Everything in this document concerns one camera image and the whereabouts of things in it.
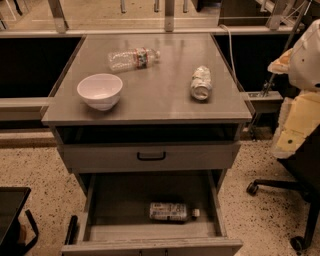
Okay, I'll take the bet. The blue labelled plastic bottle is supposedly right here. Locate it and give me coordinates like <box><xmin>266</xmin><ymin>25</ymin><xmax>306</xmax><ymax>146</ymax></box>
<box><xmin>149</xmin><ymin>202</ymin><xmax>200</xmax><ymax>222</ymax></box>

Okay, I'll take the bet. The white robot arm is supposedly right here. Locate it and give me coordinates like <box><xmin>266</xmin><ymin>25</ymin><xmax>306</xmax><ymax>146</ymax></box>
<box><xmin>268</xmin><ymin>20</ymin><xmax>320</xmax><ymax>159</ymax></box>

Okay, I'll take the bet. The grey drawer cabinet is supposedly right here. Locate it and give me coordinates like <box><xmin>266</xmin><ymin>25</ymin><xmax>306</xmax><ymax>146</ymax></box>
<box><xmin>40</xmin><ymin>32</ymin><xmax>254</xmax><ymax>256</ymax></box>

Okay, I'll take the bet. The closed grey drawer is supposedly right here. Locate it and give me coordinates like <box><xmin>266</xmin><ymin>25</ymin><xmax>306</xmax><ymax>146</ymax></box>
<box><xmin>59</xmin><ymin>141</ymin><xmax>240</xmax><ymax>173</ymax></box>

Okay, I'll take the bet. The clear plastic water bottle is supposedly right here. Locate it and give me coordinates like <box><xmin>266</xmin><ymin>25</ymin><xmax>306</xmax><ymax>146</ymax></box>
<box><xmin>107</xmin><ymin>47</ymin><xmax>160</xmax><ymax>72</ymax></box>

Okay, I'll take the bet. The open grey middle drawer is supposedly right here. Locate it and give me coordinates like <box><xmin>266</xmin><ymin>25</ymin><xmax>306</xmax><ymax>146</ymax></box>
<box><xmin>62</xmin><ymin>171</ymin><xmax>242</xmax><ymax>256</ymax></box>

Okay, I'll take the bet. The crushed silver can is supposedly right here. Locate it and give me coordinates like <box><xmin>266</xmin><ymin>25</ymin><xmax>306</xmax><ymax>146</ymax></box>
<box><xmin>190</xmin><ymin>66</ymin><xmax>212</xmax><ymax>101</ymax></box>

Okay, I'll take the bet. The white ceramic bowl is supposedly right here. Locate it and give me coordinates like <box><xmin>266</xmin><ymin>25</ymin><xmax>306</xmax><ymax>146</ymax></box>
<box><xmin>77</xmin><ymin>73</ymin><xmax>123</xmax><ymax>111</ymax></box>

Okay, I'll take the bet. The black office chair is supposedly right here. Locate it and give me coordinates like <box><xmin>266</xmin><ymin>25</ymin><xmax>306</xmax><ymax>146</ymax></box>
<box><xmin>246</xmin><ymin>127</ymin><xmax>320</xmax><ymax>251</ymax></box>

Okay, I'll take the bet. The metal stand with pole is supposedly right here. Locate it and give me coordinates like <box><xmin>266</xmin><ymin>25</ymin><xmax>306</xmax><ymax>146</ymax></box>
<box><xmin>247</xmin><ymin>0</ymin><xmax>313</xmax><ymax>103</ymax></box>

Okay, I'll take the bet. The black stool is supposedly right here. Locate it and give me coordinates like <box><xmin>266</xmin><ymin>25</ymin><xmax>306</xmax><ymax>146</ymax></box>
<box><xmin>0</xmin><ymin>187</ymin><xmax>39</xmax><ymax>256</ymax></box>

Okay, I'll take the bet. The white cable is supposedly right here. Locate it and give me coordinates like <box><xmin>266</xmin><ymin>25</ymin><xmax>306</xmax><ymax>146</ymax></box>
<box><xmin>218</xmin><ymin>23</ymin><xmax>238</xmax><ymax>84</ymax></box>

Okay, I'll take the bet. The black side drawer handle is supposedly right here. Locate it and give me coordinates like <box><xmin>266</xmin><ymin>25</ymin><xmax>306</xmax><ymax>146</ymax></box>
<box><xmin>64</xmin><ymin>215</ymin><xmax>78</xmax><ymax>245</ymax></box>

